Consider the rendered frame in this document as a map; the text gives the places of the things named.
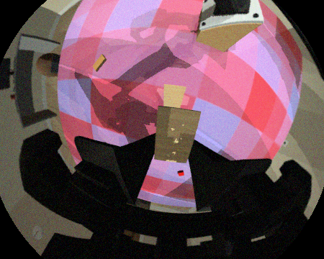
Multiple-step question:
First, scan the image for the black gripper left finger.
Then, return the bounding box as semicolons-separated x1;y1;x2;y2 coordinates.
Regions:
75;132;156;205

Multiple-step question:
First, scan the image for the small red block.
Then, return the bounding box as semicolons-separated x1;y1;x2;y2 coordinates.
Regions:
177;170;184;176

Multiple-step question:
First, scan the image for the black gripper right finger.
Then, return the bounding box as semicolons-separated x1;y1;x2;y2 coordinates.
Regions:
188;140;272;212

